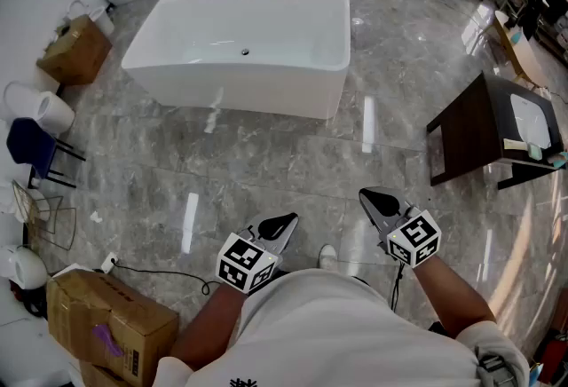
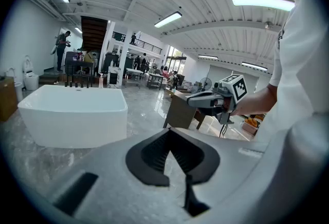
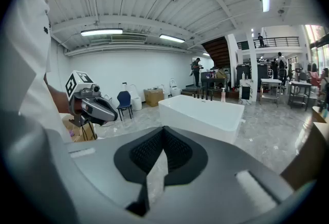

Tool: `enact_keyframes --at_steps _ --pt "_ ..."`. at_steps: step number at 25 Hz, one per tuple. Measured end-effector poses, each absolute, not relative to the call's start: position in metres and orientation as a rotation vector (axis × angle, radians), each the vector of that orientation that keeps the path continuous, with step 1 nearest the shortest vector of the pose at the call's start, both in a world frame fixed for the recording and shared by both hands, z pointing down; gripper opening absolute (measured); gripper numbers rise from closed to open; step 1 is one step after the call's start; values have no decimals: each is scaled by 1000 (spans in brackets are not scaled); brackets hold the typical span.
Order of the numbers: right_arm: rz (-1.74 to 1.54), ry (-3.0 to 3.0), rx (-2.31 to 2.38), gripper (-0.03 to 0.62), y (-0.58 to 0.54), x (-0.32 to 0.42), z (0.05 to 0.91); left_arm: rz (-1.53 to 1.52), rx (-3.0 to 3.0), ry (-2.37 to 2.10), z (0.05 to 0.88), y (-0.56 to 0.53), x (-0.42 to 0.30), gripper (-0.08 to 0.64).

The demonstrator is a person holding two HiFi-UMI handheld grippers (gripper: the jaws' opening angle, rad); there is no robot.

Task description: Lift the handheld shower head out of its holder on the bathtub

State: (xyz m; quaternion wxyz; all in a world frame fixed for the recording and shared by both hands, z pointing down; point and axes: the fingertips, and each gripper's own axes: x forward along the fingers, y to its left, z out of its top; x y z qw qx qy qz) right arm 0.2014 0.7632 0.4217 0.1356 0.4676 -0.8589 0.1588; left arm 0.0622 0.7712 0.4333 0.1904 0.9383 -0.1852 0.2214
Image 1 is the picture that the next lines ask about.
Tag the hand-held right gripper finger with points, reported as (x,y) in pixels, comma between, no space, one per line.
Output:
(392,196)
(372,211)

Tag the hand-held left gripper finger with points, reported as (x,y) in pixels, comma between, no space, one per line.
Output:
(277,221)
(288,236)

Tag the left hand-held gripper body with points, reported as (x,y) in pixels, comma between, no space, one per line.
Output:
(246,263)

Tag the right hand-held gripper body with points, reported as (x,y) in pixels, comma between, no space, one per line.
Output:
(415,239)

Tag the person's left forearm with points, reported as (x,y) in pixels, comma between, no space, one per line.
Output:
(208,327)

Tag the person's right forearm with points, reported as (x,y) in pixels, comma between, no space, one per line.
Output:
(452,301)

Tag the white bathtub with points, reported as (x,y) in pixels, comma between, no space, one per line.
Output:
(248,30)

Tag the person's white shoe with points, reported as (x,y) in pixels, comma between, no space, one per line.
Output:
(327,256)

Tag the dark wooden vanity cabinet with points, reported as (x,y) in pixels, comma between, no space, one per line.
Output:
(461,132)

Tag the person's white shirt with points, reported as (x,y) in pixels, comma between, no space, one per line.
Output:
(333,332)

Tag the white power socket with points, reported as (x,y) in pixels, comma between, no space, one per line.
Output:
(109,262)

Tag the torn brown cardboard box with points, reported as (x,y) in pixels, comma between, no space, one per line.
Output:
(111,310)

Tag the white vanity basin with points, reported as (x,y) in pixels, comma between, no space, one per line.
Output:
(530,121)

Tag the white paper scrap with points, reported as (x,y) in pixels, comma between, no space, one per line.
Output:
(96,217)

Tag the purple plastic item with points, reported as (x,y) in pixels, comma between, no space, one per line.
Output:
(106,338)

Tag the round wooden table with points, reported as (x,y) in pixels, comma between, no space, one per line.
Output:
(521,52)

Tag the white rounded ceramic fixture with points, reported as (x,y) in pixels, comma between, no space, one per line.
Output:
(22,267)

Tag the blue chair with black legs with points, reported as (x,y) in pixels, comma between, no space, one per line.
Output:
(31,145)

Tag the closed brown cardboard box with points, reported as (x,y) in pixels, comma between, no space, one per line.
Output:
(75,52)

